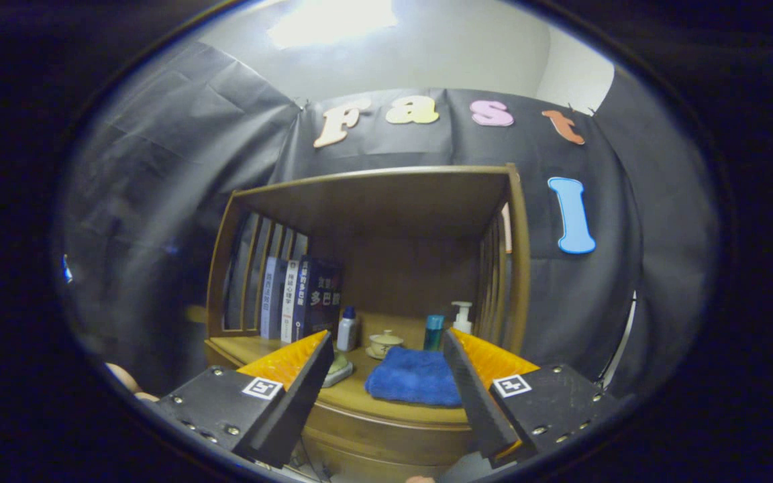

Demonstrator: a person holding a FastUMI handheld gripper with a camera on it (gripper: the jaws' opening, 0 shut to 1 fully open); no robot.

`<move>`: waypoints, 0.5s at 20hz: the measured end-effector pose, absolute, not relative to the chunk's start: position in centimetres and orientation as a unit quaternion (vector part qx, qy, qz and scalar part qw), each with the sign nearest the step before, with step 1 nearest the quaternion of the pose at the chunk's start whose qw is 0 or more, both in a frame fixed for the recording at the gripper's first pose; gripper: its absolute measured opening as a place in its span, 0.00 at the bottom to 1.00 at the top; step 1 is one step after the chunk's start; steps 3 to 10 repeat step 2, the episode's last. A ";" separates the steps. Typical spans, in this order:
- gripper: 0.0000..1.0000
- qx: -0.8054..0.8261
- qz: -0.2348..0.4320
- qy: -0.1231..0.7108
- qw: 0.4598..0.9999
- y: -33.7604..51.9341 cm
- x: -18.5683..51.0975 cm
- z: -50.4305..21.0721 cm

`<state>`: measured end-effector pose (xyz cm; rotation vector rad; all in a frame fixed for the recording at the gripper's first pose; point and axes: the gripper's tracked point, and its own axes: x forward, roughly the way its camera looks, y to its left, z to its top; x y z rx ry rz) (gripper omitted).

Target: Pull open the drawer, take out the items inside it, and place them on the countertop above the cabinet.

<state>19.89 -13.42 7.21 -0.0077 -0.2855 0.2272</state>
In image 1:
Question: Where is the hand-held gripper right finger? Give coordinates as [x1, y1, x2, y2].
[443, 327, 621, 468]

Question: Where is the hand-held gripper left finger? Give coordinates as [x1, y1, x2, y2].
[142, 329, 336, 469]

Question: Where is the pale green ceramic holder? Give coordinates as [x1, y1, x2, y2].
[321, 349, 354, 388]

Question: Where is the wooden countertop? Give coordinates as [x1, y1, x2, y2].
[207, 334, 471, 427]

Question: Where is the wooden cabinet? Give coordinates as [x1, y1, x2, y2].
[204, 163, 532, 480]

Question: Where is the white pump bottle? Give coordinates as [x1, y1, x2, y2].
[452, 301, 474, 335]

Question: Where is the white book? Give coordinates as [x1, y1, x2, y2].
[280, 260, 301, 344]

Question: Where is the teal bottle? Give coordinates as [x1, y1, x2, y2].
[424, 315, 445, 352]

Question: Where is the blue towel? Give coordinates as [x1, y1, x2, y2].
[364, 346, 462, 408]

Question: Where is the white bottle with blue cap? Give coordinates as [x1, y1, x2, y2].
[337, 307, 359, 352]

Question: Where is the dark navy book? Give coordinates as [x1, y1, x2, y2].
[292, 255, 344, 341]

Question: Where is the beige lidded tea cup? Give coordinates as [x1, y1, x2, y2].
[368, 329, 405, 360]

